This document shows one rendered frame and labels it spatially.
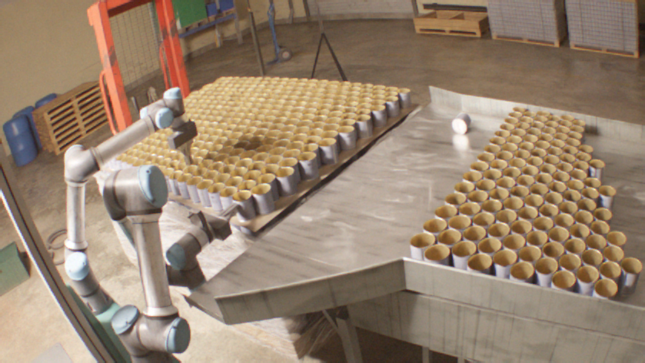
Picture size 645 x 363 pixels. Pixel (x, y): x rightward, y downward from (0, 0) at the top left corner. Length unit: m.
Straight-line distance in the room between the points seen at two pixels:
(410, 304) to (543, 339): 0.44
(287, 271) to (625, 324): 1.00
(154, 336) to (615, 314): 1.22
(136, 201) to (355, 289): 0.61
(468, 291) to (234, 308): 0.59
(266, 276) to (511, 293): 0.71
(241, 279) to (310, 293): 0.28
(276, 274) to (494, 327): 0.65
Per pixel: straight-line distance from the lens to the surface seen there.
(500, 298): 1.18
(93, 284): 1.88
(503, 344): 1.33
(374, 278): 1.25
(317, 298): 1.26
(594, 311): 1.13
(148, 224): 1.31
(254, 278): 1.44
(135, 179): 1.29
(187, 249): 1.50
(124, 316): 1.43
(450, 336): 1.39
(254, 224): 1.67
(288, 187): 1.76
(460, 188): 1.56
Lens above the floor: 1.92
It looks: 28 degrees down
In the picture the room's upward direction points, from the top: 12 degrees counter-clockwise
